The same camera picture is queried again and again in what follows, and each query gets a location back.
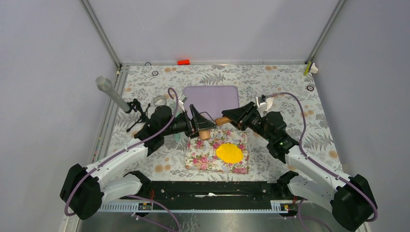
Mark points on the yellow dough piece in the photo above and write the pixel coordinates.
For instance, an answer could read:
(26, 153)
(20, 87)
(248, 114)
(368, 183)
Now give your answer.
(229, 153)

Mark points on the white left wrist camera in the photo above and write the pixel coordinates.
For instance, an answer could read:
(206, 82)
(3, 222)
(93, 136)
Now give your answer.
(181, 101)

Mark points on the white yellow corner clip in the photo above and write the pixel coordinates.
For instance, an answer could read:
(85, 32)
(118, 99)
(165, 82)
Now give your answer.
(311, 68)

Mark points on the floral rectangular tray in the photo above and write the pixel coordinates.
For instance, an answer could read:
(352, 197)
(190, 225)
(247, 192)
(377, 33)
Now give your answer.
(201, 156)

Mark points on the black mini tripod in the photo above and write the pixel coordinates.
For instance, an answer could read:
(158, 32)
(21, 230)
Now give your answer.
(135, 106)

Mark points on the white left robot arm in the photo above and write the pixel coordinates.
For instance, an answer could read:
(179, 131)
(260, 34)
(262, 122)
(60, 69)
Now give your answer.
(86, 188)

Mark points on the teal handled tool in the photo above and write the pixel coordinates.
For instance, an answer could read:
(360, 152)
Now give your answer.
(178, 109)

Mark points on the wooden dough roller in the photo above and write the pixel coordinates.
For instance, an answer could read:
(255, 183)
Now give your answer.
(206, 123)

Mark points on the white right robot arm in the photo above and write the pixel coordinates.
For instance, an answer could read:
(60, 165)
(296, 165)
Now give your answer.
(348, 198)

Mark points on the floral tablecloth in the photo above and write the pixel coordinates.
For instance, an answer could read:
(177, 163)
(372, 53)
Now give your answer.
(294, 95)

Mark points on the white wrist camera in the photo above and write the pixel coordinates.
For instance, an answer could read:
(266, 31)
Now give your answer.
(259, 103)
(181, 101)

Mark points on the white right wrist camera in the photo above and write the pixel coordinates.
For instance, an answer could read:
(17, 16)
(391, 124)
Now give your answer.
(259, 103)

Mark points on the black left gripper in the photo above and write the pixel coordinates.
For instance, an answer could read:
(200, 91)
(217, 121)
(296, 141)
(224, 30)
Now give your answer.
(201, 123)

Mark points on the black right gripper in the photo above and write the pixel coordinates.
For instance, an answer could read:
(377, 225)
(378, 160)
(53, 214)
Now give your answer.
(240, 116)

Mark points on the red block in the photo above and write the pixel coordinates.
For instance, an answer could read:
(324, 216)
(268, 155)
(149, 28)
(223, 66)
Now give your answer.
(183, 62)

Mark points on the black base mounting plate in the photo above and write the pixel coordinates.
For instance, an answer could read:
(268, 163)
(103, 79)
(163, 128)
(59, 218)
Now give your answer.
(207, 195)

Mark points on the silver microphone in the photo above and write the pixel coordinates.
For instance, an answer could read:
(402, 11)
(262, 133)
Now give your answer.
(105, 85)

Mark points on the metal spatula wooden handle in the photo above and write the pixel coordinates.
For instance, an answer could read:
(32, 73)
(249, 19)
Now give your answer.
(267, 104)

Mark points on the purple plastic tray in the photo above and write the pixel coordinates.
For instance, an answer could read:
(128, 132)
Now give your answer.
(212, 100)

